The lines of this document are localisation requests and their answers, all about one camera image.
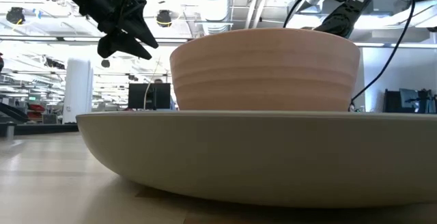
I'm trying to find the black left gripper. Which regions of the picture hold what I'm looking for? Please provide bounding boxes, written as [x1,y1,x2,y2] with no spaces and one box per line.
[76,0,160,61]

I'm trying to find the peach bowl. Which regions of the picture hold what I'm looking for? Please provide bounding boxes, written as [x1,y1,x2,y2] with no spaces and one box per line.
[169,27,362,113]

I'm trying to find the cream shallow plate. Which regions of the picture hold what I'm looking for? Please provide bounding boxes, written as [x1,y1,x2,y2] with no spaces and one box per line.
[75,110,437,209]

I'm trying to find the long linear ceiling light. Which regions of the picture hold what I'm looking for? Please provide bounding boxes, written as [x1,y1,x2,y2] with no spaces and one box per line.
[0,35,437,50]

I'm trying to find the black computer monitor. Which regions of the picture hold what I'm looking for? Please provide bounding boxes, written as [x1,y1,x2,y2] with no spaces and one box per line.
[152,83,172,111]
[128,83,154,111]

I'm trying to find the white column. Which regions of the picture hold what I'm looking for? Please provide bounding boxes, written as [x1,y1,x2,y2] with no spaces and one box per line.
[62,57,94,125]

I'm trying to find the red seats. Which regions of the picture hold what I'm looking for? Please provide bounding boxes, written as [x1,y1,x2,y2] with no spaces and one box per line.
[27,102,46,120]

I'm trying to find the black slanted bar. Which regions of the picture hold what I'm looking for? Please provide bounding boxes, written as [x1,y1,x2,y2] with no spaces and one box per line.
[0,101,31,124]

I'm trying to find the dark monitor workstation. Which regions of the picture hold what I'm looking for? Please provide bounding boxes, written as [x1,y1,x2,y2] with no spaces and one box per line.
[383,87,437,114]

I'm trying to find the black ceiling camera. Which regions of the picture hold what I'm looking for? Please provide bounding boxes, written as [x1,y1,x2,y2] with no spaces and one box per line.
[5,6,26,26]
[156,9,173,28]

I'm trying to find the silver ribbed ceiling duct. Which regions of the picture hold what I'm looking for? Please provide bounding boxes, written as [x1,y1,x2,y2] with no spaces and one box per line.
[195,0,234,36]

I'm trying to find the long black hanging cable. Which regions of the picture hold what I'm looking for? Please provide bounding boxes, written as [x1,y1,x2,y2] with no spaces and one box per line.
[348,0,417,113]

